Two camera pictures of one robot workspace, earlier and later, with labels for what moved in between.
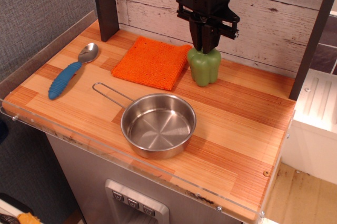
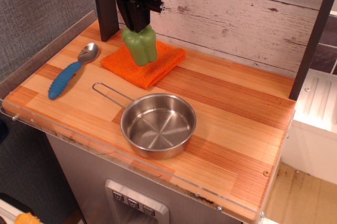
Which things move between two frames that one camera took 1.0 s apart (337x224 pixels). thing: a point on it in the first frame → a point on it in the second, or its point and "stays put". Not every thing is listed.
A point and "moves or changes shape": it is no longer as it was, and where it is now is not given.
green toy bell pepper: x=204 y=67 → x=142 y=45
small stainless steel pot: x=157 y=126 stays put
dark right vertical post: x=321 y=20 stays put
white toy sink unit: x=310 y=146 stays put
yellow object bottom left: x=27 y=218 stays put
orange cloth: x=152 y=63 moves or changes shape
